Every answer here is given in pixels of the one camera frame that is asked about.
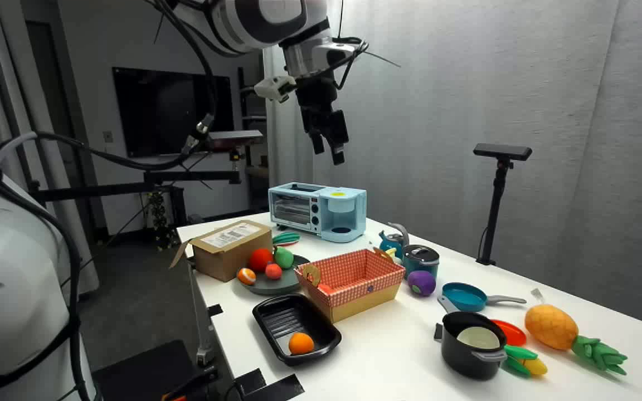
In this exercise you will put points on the grey stereo camera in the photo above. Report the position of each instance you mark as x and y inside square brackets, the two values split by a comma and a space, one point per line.
[233, 135]

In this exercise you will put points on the light blue toy oven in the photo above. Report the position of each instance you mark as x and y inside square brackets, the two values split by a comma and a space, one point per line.
[312, 212]

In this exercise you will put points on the orange checkered box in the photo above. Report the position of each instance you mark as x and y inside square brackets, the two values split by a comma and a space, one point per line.
[354, 297]

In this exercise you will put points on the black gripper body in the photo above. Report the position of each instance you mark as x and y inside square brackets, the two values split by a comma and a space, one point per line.
[322, 102]

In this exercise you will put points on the small red toy fruit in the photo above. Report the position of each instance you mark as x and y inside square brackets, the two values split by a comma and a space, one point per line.
[272, 272]

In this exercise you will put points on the orange toy fruit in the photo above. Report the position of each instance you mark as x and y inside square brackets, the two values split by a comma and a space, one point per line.
[302, 343]

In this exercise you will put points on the green toy fruit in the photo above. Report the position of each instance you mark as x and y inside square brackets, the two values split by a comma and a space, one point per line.
[283, 257]

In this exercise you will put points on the black toy pot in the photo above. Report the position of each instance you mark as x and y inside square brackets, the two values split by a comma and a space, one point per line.
[462, 358]

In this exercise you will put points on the toy corn cob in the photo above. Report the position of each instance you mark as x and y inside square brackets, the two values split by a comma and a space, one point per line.
[521, 362]

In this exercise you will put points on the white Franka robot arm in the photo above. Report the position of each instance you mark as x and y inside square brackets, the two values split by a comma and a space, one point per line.
[260, 23]

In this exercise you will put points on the toy pineapple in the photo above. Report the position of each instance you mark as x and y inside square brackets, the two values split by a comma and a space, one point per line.
[550, 325]

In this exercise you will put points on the small black clip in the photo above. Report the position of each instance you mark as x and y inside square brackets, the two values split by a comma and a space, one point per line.
[436, 333]

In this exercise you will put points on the red toy tomato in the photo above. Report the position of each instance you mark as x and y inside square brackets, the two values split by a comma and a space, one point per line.
[259, 258]

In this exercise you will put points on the teal toy kettle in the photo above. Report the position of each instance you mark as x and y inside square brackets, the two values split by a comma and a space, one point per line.
[393, 241]

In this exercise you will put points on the blue toy frying pan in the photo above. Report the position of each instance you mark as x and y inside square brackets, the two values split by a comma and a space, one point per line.
[463, 297]

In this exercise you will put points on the brown cardboard box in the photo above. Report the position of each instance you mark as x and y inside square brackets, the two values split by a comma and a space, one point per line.
[224, 258]

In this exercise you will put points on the black mounting plate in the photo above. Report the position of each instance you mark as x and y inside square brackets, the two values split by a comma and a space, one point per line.
[272, 387]

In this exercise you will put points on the black wall monitor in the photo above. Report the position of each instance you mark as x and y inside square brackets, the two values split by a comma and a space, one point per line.
[166, 112]

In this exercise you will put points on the teal green sponge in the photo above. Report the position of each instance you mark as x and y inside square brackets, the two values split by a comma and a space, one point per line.
[285, 238]

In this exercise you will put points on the black camera tripod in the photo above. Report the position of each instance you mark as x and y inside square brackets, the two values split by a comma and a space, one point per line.
[499, 152]

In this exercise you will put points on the black plastic tray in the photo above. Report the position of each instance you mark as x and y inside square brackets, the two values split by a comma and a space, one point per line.
[279, 323]

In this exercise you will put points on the purple toy eggplant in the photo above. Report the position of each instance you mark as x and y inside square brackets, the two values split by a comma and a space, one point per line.
[421, 284]

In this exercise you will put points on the peach coloured toy fruit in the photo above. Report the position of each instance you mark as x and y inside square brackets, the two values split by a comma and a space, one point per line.
[245, 277]

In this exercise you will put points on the red toy plate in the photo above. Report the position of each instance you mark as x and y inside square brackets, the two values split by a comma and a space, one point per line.
[512, 333]

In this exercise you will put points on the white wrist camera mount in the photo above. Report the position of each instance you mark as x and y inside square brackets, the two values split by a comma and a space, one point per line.
[272, 86]

